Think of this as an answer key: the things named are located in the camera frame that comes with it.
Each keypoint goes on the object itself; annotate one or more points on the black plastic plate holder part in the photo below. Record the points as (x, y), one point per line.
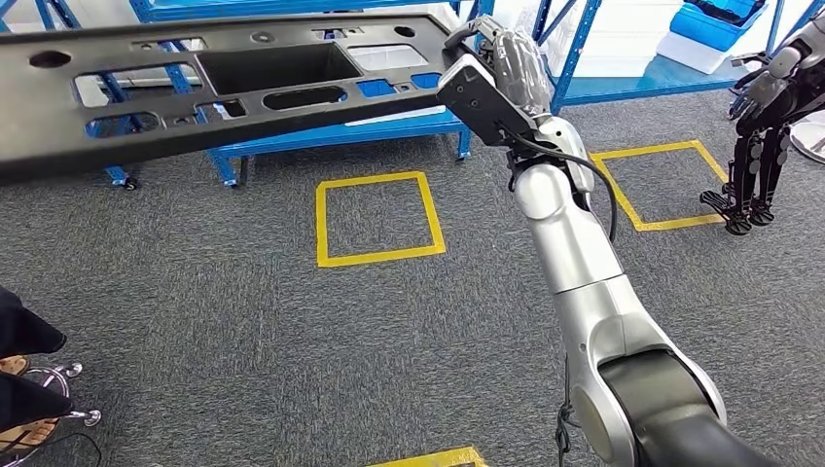
(64, 142)

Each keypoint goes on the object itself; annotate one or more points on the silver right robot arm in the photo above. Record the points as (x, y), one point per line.
(580, 258)

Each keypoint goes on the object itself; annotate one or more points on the blue plastic crate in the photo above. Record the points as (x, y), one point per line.
(370, 88)
(715, 22)

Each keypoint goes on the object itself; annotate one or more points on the yellow floor tape square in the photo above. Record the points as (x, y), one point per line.
(438, 459)

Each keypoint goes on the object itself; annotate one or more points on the black humanoid robot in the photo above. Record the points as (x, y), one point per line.
(767, 129)

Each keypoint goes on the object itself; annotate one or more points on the chrome stool base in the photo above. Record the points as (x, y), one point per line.
(92, 417)

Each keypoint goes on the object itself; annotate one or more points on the white round stand base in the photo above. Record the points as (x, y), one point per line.
(812, 138)

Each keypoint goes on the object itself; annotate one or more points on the person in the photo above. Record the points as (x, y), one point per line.
(26, 399)

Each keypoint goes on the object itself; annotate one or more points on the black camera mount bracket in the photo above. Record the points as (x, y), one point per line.
(483, 106)

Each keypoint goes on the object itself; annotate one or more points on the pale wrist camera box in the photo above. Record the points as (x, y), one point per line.
(477, 64)

